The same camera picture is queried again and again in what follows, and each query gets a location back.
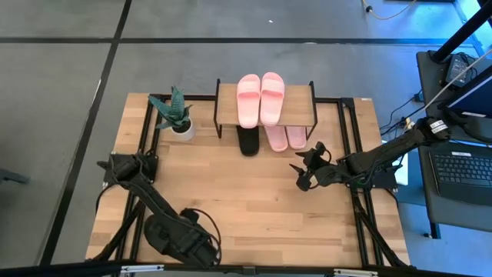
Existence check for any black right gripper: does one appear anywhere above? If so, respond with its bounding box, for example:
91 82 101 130
289 141 341 192

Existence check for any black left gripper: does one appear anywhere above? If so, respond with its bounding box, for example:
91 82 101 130
175 225 218 269

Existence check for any pink rubber slide sandal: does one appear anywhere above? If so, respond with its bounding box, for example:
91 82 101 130
236 74 262 130
264 125 289 153
259 72 286 128
286 125 308 150

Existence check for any black rubber slide sandal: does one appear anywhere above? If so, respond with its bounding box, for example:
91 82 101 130
235 125 261 157
143 213 208 266

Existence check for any wooden shelf black metal frame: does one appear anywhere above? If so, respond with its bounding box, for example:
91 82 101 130
213 78 319 140

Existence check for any green plant in white pot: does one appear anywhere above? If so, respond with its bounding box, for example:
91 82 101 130
148 85 197 142

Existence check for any black side table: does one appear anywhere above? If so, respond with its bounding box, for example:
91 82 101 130
416 48 492 144

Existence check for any black keyboard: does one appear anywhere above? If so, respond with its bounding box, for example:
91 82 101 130
428 110 492 207

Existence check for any dark grey laptop desk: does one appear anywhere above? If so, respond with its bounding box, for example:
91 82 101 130
417 137 492 240

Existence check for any black power adapter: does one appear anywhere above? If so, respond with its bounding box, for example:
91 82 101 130
444 53 474 88

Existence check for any dark blue monitor screen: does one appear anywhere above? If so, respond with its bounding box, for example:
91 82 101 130
445 72 492 116

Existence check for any dark grey floor object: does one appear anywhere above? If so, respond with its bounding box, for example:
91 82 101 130
0 168 31 186

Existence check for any black diagonal pole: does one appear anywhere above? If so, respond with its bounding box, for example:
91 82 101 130
430 0 492 65

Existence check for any silver metal bracket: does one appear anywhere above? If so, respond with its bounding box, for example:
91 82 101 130
120 264 165 275
333 268 380 277

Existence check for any black aluminium rig frame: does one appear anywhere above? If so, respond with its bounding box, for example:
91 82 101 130
0 93 481 277

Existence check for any black floor power cable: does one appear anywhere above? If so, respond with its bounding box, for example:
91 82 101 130
379 88 427 136

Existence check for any yellow floor cable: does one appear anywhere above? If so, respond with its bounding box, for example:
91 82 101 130
361 0 417 21

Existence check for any thin white cord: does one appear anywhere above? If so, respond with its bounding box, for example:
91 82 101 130
422 48 492 111

